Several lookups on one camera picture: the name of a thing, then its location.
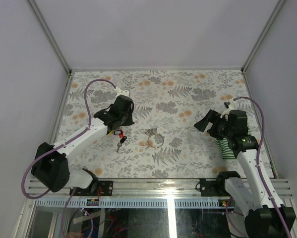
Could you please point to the floral patterned table mat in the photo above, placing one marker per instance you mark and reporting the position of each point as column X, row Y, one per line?
column 170, row 100

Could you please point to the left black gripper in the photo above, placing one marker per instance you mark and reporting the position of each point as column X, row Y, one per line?
column 130, row 122

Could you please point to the aluminium front rail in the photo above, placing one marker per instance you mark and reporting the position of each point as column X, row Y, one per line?
column 144, row 188

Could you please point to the silver keyring with keys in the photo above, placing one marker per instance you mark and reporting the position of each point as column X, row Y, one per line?
column 154, row 140

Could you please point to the red key tag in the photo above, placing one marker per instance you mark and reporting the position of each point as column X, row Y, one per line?
column 119, row 132

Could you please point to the white slotted cable duct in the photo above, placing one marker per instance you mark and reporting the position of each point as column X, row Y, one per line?
column 208, row 203

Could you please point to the black tagged key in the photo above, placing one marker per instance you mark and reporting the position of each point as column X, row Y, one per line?
column 121, row 142

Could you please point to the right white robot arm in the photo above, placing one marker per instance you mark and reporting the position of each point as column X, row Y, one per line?
column 265, row 214

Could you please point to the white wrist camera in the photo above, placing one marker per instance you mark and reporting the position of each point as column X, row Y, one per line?
column 119, row 92
column 229, row 105

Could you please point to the green striped cloth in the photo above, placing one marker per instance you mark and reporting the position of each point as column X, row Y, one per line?
column 225, row 150

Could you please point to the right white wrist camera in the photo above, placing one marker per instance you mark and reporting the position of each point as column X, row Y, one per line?
column 229, row 105

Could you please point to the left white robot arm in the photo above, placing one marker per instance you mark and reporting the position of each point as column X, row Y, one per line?
column 52, row 161

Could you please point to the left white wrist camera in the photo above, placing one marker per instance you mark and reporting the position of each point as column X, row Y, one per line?
column 119, row 92

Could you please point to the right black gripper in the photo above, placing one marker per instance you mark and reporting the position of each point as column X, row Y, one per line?
column 212, row 116

